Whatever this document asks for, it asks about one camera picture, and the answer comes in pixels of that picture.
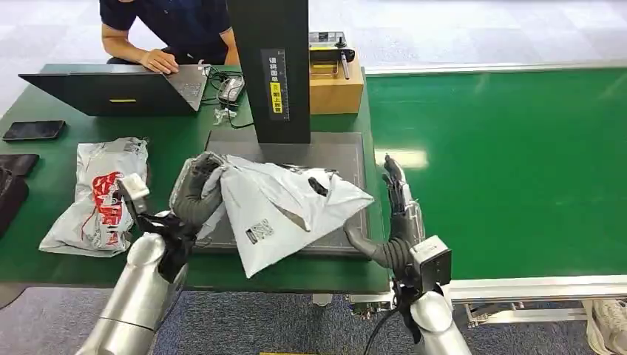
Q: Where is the aluminium conveyor frame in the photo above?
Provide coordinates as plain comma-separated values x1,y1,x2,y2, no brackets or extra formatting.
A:
350,59,627,329

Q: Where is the white woven sack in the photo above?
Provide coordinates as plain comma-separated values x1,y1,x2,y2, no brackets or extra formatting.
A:
583,299,627,355

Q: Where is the black scanner column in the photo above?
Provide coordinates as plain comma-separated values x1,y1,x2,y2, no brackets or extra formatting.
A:
226,0,312,144

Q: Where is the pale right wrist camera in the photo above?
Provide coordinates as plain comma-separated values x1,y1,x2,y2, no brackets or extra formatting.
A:
409,234,453,292

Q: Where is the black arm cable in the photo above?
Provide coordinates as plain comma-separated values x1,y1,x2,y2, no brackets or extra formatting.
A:
362,307,399,355

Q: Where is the black bag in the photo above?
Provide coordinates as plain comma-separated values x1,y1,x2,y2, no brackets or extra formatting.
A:
0,166,30,240

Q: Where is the black yellow ruler label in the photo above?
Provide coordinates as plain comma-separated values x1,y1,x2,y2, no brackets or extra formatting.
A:
260,47,291,122

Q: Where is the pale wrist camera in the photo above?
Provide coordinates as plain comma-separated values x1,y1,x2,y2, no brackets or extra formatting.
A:
117,172,150,203
409,234,453,292

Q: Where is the black smartphone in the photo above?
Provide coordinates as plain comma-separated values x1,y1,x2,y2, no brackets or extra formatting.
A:
2,120,66,143

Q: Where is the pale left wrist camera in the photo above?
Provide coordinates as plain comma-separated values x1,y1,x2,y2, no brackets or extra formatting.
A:
117,172,150,203

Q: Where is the clear plastic wrapper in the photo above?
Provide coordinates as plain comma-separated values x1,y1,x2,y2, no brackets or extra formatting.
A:
214,106,239,126

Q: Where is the black laptop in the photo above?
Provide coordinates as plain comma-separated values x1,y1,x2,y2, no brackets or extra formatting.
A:
18,64,212,118

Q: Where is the grey parcel bag red print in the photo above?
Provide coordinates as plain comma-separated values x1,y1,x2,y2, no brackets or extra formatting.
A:
38,137,149,258

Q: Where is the grey plastic parcel bag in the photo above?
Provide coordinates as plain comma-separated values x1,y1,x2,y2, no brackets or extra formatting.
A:
198,154,376,280

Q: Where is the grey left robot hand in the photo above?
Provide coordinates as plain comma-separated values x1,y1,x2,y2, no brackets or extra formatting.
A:
169,152,228,231

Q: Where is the person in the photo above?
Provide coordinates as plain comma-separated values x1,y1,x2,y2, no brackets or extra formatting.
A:
99,0,241,75

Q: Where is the green table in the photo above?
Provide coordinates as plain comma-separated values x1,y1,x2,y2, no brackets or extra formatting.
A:
0,64,390,295

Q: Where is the green conveyor belt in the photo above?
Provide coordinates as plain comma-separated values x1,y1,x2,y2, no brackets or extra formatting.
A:
365,68,627,281

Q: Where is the brown cardboard box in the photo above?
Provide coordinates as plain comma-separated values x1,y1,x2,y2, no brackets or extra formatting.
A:
308,46,365,116

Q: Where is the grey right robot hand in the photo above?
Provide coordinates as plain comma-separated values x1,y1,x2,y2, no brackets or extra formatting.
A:
342,154,424,271

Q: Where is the person's hand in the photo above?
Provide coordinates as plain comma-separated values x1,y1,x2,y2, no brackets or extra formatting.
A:
138,47,180,75

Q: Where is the grey scanner base plate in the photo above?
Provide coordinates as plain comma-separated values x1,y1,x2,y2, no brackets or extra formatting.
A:
193,129,370,257

